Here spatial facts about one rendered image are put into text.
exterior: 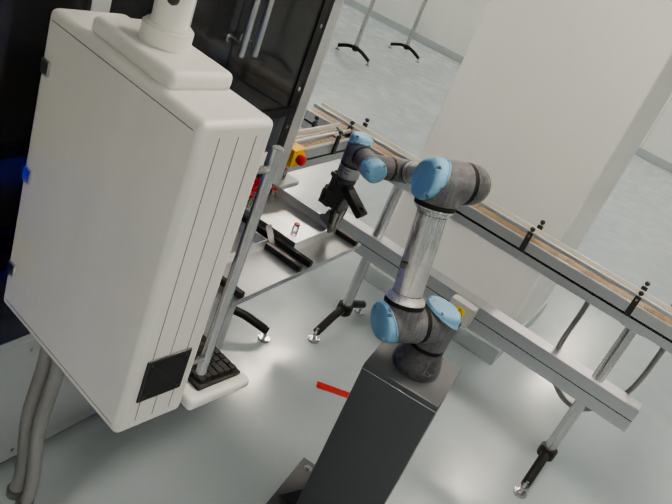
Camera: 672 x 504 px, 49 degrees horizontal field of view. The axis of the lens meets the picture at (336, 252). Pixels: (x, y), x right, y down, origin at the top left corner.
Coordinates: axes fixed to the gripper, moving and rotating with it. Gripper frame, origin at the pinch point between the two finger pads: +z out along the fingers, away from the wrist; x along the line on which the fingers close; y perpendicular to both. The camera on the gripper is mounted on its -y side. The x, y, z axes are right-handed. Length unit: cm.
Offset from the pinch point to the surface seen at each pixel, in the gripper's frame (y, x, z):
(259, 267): 0.2, 37.9, 3.5
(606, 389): -102, -85, 38
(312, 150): 43, -47, -1
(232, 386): -26, 76, 11
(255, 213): -23, 88, -42
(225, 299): -23, 88, -19
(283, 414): -4, -13, 92
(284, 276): -6.8, 34.0, 3.6
